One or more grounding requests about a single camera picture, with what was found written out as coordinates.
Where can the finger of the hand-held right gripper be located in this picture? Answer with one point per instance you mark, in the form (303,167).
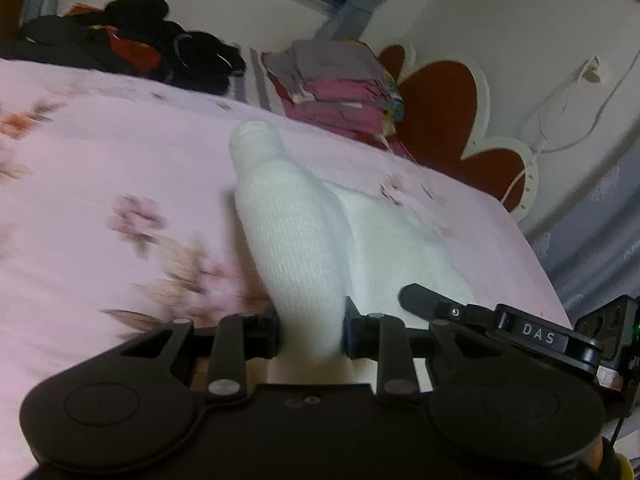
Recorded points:
(422,299)

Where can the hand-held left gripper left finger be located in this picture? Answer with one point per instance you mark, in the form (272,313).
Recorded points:
(267,341)

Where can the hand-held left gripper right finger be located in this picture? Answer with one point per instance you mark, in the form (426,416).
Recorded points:
(351,332)

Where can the white knit sweater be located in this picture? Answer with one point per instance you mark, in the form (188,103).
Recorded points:
(300,240)

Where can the stack of folded clothes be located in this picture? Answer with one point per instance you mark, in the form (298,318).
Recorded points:
(340,85)

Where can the pile of black clothes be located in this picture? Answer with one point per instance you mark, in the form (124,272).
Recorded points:
(150,40)

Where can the red-brown headboard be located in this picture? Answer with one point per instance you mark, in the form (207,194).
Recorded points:
(440,110)

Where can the pink floral blanket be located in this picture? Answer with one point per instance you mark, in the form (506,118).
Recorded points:
(125,185)

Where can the striped cloth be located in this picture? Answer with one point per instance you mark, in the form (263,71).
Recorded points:
(252,77)

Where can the red cloth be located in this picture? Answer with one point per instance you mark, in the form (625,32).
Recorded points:
(132,50)

